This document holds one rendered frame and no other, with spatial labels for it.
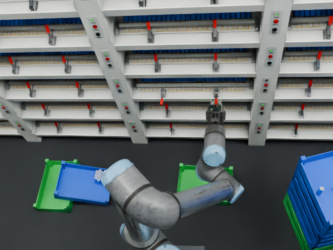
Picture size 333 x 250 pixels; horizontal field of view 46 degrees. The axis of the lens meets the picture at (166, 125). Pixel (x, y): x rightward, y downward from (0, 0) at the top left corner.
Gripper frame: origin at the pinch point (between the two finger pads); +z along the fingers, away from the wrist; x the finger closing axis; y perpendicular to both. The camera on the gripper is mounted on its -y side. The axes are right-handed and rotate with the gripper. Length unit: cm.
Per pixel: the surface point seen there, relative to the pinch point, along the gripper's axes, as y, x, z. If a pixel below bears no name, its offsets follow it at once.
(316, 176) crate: -11, -43, -34
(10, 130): -39, 129, 17
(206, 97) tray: -1.3, 4.9, 5.5
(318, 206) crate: -11, -42, -49
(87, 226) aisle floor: -62, 71, -35
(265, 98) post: -1.3, -23.7, 4.7
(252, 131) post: -32.4, -19.5, 12.2
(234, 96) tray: -1.1, -8.9, 5.6
